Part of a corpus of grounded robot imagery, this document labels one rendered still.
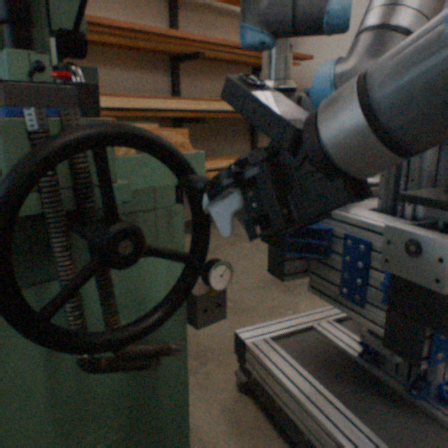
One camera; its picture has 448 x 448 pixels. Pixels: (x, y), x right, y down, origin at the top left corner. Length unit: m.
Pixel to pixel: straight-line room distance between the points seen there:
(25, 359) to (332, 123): 0.59
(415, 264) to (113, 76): 2.94
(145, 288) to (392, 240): 0.47
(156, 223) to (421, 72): 0.55
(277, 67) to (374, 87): 0.88
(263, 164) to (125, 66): 3.11
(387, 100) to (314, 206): 0.11
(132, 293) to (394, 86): 0.58
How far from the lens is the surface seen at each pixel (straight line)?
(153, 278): 0.75
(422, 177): 1.03
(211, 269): 0.74
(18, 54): 0.75
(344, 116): 0.30
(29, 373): 0.73
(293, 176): 0.36
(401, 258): 0.76
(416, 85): 0.28
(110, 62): 3.38
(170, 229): 0.74
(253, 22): 0.85
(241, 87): 0.39
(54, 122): 0.54
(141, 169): 0.69
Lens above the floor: 0.95
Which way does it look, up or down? 15 degrees down
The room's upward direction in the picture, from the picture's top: straight up
